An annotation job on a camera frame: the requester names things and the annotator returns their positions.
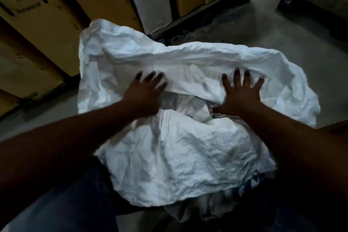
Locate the person's left hand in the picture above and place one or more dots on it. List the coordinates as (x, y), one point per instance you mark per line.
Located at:
(142, 98)

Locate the person's right hand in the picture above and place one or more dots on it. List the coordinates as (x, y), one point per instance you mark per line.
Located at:
(242, 98)

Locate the white woven sack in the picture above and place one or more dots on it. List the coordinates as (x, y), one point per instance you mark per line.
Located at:
(190, 158)

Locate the person's right forearm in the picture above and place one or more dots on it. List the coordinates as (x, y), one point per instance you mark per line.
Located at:
(304, 147)

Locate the person's left forearm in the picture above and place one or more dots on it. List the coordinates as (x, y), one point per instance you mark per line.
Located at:
(54, 147)

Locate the person's left leg in jeans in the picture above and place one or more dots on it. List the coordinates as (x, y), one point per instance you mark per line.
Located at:
(68, 207)

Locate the dark blue pallet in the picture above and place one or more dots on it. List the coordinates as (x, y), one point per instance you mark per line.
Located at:
(190, 19)
(287, 0)

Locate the row of tall cardboard boxes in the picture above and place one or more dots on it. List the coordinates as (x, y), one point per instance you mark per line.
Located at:
(40, 28)

